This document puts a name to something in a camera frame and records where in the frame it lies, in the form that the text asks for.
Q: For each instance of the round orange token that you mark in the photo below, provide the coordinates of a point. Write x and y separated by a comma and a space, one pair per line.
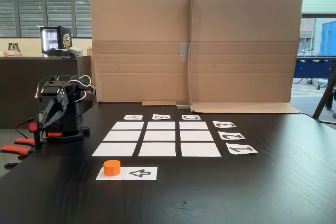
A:
112, 168

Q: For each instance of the white paper grid square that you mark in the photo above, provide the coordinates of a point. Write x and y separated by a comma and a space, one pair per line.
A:
157, 149
200, 149
194, 125
161, 125
123, 136
115, 149
159, 136
128, 125
197, 136

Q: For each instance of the black red bar clamp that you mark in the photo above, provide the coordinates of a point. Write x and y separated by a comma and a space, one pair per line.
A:
39, 137

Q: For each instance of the small black device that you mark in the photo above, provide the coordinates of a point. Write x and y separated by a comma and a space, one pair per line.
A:
67, 54

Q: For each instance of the white crumpled bag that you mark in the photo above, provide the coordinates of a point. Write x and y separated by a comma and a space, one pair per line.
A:
78, 51

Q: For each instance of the black mini fridge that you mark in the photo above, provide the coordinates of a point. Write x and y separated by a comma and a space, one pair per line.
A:
63, 41

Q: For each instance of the bottle carrier pack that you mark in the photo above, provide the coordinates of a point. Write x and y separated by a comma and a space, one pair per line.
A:
13, 51

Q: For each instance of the paper sheet letter A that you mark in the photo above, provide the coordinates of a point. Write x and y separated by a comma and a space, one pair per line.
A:
133, 117

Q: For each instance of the brown cardboard screen panel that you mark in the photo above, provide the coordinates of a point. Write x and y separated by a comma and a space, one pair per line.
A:
244, 51
141, 51

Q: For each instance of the paper sheet letter B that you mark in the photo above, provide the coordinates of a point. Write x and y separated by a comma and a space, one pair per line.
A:
161, 117

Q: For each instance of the white arrow paper sheet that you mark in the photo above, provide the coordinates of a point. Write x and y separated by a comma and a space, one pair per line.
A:
141, 173

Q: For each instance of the grey tape strip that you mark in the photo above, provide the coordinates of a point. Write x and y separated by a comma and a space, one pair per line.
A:
183, 52
182, 105

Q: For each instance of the paper sheet letter C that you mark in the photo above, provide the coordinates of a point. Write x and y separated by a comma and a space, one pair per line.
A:
191, 117

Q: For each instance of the clear tape piece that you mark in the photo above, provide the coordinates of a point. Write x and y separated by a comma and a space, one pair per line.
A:
183, 209

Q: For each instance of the paper sheet number 3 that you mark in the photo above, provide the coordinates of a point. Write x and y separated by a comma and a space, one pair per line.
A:
224, 124

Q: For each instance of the paper sheet number 2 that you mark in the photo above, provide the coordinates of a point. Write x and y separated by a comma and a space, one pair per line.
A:
232, 135

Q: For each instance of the paper sheet number 1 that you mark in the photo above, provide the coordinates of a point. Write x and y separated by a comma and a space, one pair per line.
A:
241, 148

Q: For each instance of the black tripod leg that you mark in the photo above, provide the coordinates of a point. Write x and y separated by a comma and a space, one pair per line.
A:
325, 95

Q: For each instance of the blue container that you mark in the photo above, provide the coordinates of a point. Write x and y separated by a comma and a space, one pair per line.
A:
329, 37

